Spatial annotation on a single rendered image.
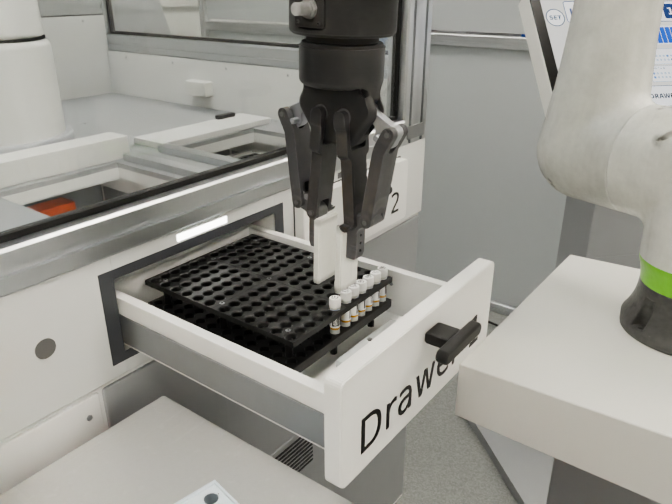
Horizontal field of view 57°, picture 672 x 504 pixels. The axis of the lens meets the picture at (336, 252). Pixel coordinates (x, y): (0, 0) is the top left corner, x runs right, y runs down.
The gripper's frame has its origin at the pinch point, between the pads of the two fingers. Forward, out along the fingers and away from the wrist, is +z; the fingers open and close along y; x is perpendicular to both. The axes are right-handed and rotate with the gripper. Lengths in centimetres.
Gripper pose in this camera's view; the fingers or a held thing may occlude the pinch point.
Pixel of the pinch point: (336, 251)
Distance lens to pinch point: 61.5
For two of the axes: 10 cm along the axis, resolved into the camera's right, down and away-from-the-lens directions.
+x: 6.0, -3.2, 7.3
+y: 8.0, 2.7, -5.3
